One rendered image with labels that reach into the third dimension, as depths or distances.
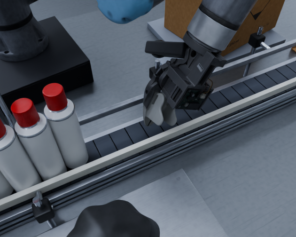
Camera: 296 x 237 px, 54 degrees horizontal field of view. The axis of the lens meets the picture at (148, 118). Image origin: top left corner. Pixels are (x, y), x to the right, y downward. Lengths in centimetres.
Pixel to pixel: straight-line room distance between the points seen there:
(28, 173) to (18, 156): 5
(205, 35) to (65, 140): 30
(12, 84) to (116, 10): 46
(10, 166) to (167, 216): 29
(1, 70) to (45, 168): 38
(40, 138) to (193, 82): 27
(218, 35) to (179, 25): 50
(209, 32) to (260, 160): 36
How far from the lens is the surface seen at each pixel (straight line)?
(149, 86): 55
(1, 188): 61
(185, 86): 49
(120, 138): 65
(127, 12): 41
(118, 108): 61
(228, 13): 48
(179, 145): 66
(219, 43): 50
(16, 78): 83
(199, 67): 50
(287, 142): 78
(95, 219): 24
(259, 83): 83
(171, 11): 99
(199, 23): 49
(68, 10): 122
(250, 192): 68
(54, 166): 57
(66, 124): 51
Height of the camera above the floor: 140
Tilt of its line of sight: 49 degrees down
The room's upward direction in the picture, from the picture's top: straight up
